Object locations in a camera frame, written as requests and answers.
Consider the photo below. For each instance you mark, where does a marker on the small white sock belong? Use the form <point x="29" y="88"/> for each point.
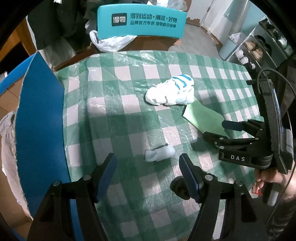
<point x="159" y="154"/>

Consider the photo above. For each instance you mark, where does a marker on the clear plastic bag blue print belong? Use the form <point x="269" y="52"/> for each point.
<point x="175" y="4"/>

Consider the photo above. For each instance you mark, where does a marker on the small white plastic bag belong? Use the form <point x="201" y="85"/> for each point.
<point x="235" y="37"/>

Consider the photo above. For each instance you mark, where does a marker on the person's right forearm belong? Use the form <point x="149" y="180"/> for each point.
<point x="284" y="220"/>

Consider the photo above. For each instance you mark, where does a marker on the green checked tablecloth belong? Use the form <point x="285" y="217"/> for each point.
<point x="111" y="92"/>

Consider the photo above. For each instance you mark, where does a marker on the person's right hand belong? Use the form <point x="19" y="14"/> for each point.
<point x="270" y="177"/>

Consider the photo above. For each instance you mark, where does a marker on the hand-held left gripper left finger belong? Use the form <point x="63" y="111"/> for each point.
<point x="106" y="178"/>

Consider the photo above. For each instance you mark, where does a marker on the teal printed box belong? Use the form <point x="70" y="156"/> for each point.
<point x="143" y="32"/>

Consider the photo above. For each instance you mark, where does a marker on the green foam sheet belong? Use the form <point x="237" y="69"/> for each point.
<point x="203" y="118"/>

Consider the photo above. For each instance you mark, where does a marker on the black socks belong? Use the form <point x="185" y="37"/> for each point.
<point x="179" y="188"/>

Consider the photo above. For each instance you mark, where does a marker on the black hanging jacket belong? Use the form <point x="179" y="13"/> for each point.
<point x="50" y="23"/>

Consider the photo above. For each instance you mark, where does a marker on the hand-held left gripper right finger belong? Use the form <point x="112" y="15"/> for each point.
<point x="189" y="178"/>

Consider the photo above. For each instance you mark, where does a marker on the white shoe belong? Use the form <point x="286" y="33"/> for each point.
<point x="244" y="61"/>
<point x="240" y="54"/>

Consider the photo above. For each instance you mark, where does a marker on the black shoe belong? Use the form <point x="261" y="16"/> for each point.
<point x="251" y="65"/>

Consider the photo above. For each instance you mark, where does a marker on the pale blue bin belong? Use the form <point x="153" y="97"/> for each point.
<point x="229" y="49"/>

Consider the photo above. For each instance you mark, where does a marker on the white hanging garment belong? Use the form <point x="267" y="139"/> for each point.
<point x="60" y="58"/>

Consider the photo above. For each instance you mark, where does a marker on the white bag blue stripes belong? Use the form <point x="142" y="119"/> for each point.
<point x="161" y="95"/>

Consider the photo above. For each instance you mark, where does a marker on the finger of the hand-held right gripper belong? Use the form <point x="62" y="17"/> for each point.
<point x="217" y="139"/>
<point x="233" y="125"/>

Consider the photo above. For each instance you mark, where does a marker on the blue cardboard box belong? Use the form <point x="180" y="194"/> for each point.
<point x="41" y="115"/>

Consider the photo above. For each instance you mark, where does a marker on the white shoe rack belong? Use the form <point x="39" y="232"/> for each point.
<point x="272" y="30"/>

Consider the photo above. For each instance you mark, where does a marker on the red printed packet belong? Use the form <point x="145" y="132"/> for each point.
<point x="256" y="189"/>

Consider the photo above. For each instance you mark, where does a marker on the olive hanging jacket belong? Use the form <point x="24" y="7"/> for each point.
<point x="91" y="11"/>

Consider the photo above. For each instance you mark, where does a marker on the beige shoe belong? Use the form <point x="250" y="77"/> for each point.
<point x="257" y="55"/>
<point x="251" y="45"/>

